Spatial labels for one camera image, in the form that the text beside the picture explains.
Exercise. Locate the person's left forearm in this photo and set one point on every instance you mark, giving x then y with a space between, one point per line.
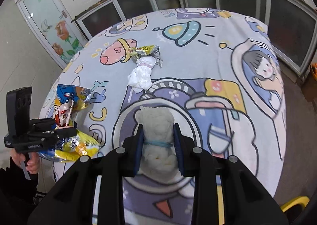
17 195

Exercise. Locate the yellow blue snack wrapper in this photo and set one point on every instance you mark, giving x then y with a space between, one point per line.
69 101

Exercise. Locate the white paper towel bundle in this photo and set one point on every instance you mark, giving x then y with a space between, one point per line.
159 160

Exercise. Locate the white tied plastic bag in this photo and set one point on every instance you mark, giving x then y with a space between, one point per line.
140 77

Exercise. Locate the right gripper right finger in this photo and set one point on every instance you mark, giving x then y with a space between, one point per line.
198 163

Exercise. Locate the cartoon printed tablecloth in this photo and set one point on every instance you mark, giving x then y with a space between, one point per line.
222 82

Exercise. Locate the person's left hand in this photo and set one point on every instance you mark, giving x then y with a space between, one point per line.
33 163

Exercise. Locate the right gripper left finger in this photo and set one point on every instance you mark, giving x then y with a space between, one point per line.
121 162

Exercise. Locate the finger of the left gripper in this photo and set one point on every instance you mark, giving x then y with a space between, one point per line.
60 133

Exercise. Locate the glass door kitchen cabinet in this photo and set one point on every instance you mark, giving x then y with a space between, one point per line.
291 23

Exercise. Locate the flower painted glass door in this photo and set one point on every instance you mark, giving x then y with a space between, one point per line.
52 26

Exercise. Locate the yellow crumpled wrapper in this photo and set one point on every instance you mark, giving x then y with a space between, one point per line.
149 50

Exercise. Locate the yellow rimmed black trash bin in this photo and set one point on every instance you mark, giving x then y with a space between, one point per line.
301 201

